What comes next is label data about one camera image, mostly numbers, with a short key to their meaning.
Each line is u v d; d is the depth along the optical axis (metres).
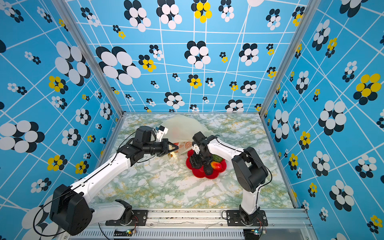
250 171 0.48
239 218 0.69
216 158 0.91
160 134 0.73
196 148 0.86
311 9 0.68
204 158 0.77
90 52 0.85
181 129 0.96
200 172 0.88
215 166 0.87
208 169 0.85
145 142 0.63
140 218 0.74
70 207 0.39
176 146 0.75
